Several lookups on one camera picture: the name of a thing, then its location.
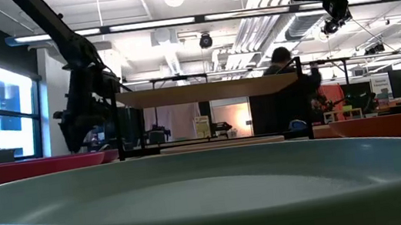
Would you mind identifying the white cloth screen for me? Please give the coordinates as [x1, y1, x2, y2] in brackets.
[141, 101, 205, 146]

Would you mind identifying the silver ventilation duct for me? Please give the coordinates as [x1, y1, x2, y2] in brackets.
[282, 10, 327, 42]

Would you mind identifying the black lab equipment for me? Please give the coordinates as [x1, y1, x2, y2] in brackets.
[145, 122, 172, 146]
[209, 119, 234, 139]

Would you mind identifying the black background rig frame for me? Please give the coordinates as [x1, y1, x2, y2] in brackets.
[149, 71, 209, 87]
[309, 48, 401, 91]

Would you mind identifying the person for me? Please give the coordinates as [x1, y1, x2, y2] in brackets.
[258, 41, 329, 135]
[88, 131, 105, 153]

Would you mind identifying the black ceiling spotlight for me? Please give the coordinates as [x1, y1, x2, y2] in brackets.
[197, 31, 216, 50]

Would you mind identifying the yellow poster board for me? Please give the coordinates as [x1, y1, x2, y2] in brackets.
[192, 115, 212, 140]

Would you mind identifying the overhead light bar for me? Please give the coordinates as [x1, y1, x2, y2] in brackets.
[4, 0, 401, 53]

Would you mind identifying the orange plate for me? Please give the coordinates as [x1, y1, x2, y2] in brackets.
[328, 112, 401, 157]

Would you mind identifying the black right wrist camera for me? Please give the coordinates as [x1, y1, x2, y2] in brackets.
[321, 0, 353, 25]

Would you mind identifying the orange cloth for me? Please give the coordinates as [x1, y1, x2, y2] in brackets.
[316, 82, 348, 114]

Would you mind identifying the blue round object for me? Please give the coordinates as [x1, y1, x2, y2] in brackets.
[287, 117, 309, 133]

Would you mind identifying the teal plate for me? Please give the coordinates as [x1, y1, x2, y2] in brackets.
[0, 123, 401, 225]

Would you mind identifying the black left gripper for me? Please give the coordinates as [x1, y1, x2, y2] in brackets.
[47, 59, 130, 156]

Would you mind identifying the wooden shelf with black legs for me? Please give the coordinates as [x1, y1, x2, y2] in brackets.
[107, 55, 314, 166]

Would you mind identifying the magenta plate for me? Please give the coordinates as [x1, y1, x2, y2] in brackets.
[0, 146, 122, 191]

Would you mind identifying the black aluminium table frame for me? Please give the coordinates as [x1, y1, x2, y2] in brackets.
[118, 123, 316, 163]

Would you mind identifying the dark partition panel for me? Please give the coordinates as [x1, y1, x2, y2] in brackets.
[248, 94, 272, 136]
[122, 104, 148, 150]

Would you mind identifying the small wooden table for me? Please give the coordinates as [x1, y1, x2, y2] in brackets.
[322, 106, 364, 125]

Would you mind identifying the white poster sign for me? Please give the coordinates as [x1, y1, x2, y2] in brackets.
[369, 72, 394, 103]

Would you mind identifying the black track light cluster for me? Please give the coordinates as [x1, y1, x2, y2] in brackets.
[319, 15, 349, 38]

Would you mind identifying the small black track light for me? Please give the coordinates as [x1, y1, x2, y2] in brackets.
[363, 41, 386, 55]

